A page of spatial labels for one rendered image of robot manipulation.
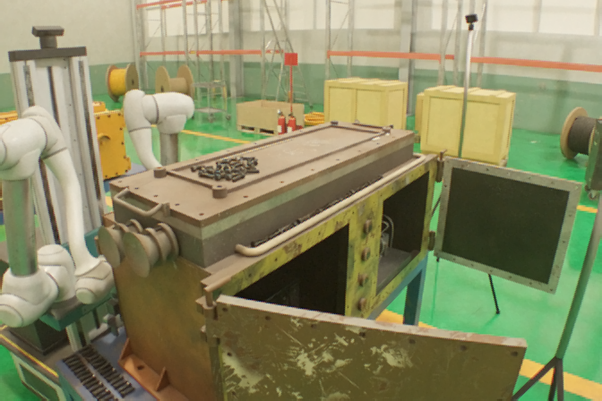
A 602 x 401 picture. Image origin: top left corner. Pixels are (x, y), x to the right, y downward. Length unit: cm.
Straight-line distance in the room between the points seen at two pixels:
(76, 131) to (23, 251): 67
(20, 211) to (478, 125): 553
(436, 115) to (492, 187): 420
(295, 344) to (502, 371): 43
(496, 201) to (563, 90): 825
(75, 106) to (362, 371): 163
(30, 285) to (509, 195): 204
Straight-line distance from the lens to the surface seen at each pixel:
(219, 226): 104
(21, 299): 170
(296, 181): 124
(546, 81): 1027
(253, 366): 102
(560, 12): 1038
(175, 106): 190
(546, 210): 207
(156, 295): 133
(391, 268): 198
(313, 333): 90
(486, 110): 603
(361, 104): 680
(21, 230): 160
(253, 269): 106
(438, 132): 626
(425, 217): 216
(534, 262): 218
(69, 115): 204
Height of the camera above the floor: 176
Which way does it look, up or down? 18 degrees down
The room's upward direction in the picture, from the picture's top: straight up
